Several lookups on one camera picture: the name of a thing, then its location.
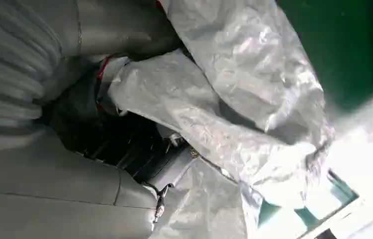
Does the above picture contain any green plastic crate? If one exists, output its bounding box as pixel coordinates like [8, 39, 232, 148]
[257, 0, 373, 239]

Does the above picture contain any ribbed grey right arm sleeve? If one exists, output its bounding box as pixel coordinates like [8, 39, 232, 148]
[0, 0, 81, 135]

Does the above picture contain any red hand wire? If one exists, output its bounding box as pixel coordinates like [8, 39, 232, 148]
[95, 54, 116, 113]

